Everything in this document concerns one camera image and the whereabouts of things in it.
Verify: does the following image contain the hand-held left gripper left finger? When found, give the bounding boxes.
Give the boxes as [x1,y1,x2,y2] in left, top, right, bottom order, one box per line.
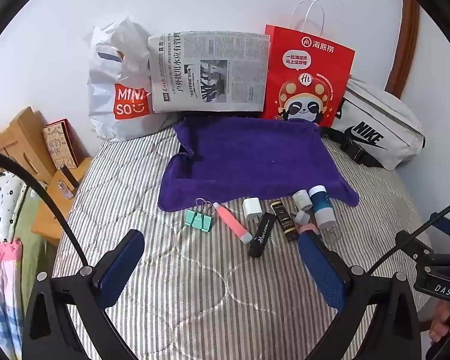
[21,229,145,360]

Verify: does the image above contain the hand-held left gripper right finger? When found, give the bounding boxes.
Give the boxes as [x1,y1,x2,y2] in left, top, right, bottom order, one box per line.
[298,230,422,360]

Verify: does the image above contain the brown gold lighter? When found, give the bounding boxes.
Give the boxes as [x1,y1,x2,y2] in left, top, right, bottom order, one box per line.
[270,199,299,241]

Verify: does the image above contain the blue white bottle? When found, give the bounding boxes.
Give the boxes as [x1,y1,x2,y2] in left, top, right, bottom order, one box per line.
[308,185,342,242]

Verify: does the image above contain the black lighter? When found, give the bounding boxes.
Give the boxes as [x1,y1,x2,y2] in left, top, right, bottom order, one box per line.
[248,212,276,259]

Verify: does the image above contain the white tape roll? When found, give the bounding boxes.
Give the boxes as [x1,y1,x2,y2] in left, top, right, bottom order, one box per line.
[292,190,314,211]

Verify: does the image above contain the white charger plug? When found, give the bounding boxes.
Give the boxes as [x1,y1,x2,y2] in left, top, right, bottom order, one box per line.
[242,197,263,223]

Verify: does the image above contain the green binder clip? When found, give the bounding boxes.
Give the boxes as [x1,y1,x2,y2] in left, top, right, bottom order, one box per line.
[184,198,215,232]

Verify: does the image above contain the pink white tube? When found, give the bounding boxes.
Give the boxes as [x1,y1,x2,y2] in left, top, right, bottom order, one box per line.
[214,202,253,244]

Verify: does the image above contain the person's right hand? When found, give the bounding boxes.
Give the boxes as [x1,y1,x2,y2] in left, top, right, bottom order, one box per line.
[429,301,450,343]

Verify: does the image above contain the striped bed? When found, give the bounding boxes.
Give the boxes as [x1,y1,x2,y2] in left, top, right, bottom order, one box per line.
[52,120,436,360]

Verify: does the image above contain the wooden nightstand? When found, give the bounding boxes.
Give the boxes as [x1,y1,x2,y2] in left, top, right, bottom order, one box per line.
[31,157,92,246]

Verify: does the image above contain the green cloth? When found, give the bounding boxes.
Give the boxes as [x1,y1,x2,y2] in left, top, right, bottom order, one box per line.
[7,195,57,286]

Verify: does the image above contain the patterned clothes pile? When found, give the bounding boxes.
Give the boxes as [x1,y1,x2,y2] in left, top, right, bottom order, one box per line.
[0,238,27,360]

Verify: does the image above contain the white waist bag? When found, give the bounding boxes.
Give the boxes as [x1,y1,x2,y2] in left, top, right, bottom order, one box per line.
[320,77,426,170]

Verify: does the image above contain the purple towel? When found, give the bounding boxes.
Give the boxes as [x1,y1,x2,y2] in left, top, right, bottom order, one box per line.
[158,117,360,212]

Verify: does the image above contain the panda print pillow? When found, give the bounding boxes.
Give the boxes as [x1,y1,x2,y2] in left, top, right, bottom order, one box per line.
[0,170,29,242]

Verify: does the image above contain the patterned book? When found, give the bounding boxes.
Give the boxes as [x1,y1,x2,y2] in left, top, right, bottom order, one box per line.
[42,119,79,169]

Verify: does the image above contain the white plastic shopping bag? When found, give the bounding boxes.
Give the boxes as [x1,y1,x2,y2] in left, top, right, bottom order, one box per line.
[84,17,177,142]

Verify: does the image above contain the red paper bag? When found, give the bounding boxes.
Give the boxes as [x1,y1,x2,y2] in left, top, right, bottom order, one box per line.
[263,0,356,128]

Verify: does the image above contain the folded newspaper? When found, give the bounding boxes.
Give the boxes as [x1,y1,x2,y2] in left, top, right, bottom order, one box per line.
[148,32,271,113]

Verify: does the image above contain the black cable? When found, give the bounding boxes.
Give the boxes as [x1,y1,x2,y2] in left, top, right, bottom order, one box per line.
[367,196,450,275]
[0,149,91,269]

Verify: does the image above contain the brown wooden door frame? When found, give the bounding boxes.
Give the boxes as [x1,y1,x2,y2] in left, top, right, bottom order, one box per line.
[384,0,421,100]

